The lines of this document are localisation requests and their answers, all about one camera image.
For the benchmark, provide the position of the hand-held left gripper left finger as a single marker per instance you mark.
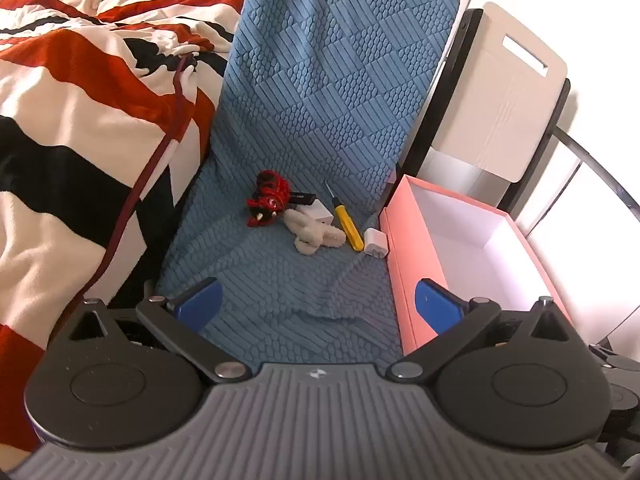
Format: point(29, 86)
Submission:
point(202, 301)

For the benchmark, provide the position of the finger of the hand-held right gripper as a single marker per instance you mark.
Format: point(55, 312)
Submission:
point(617, 357)

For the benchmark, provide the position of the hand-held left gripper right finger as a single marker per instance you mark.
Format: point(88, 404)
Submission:
point(435, 306)

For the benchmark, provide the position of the pink cardboard box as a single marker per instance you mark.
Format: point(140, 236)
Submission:
point(400, 240)

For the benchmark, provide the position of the black rectangular stick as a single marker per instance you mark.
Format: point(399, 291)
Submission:
point(302, 198)

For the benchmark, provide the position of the small white charger adapter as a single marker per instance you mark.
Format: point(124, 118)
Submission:
point(376, 244)

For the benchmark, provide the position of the beige plush toy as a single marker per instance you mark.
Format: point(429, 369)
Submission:
point(310, 232)

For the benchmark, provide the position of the red black plush toy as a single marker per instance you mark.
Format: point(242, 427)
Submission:
point(272, 192)

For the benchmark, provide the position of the white charger with plug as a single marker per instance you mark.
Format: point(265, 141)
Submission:
point(317, 211)

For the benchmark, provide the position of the curved metal bar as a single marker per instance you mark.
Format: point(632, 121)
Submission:
point(600, 165)

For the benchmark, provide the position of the white folding panel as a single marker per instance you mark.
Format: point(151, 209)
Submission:
point(505, 100)

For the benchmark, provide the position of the red black white striped blanket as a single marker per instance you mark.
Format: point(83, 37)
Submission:
point(75, 110)

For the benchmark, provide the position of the blue textured seat mat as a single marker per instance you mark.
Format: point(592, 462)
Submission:
point(325, 85)

